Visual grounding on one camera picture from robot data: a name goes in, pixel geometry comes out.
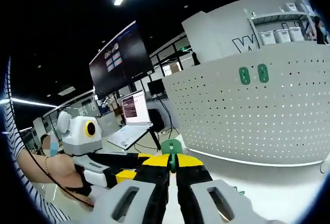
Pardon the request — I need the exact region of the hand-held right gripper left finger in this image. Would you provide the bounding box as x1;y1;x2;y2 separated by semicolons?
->
94;153;172;224

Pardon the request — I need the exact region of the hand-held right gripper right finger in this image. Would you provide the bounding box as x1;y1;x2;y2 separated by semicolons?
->
174;153;261;224

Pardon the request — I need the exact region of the green hook assembly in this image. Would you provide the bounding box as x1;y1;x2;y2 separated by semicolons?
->
231;184;246;197
160;139;183;173
257;63;270;84
238;67;251;86

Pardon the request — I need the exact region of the white perforated mounting plate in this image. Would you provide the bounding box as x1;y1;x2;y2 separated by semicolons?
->
161;44;330;168

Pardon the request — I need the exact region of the person's left hand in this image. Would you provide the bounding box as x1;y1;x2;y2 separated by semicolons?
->
55;153;93;197

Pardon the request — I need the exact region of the silver laptop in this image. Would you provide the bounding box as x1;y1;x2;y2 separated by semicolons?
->
106;90;153;150

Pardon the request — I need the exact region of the striped shirt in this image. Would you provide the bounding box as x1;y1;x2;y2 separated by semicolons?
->
2;57;71;224

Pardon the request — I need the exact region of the black desktop monitor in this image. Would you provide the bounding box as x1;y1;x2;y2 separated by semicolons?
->
146;77;168;98

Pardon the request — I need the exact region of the white storage bin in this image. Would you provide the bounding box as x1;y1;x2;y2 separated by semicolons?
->
258;31;276;46
288;26;304;42
273;29;291;43

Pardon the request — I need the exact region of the metal storage shelf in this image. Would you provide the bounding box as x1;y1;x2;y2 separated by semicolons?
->
243;1;319;53

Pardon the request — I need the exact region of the black cable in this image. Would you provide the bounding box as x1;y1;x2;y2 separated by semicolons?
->
24;148;96;207

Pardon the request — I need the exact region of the large dark wall screen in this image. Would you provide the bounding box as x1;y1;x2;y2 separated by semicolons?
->
88;20;156;100

